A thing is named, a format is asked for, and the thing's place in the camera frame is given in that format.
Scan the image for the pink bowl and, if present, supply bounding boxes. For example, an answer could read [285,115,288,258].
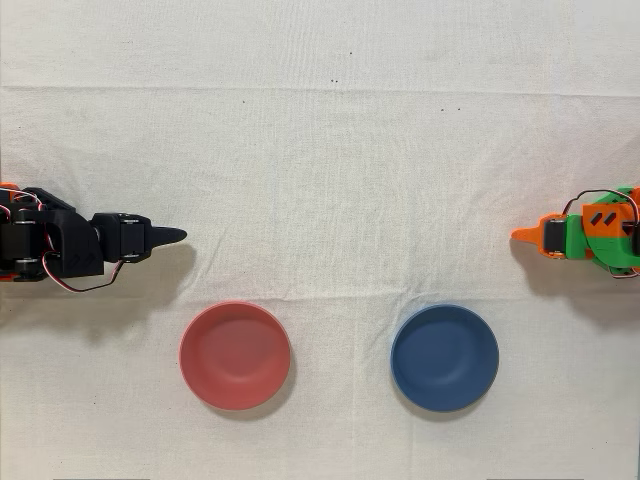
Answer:
[178,300,293,412]

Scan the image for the blue bowl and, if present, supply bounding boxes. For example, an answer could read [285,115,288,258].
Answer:
[389,303,501,414]

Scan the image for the white tablecloth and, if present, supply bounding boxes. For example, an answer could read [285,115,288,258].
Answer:
[0,0,640,480]

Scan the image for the orange arm servo cable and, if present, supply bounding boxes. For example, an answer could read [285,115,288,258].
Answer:
[560,188,640,224]

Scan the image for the black arm wrist servo cable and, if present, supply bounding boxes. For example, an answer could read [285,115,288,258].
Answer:
[42,248,125,294]

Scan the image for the black arm long servo cable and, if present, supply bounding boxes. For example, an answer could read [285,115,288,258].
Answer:
[0,189,57,251]

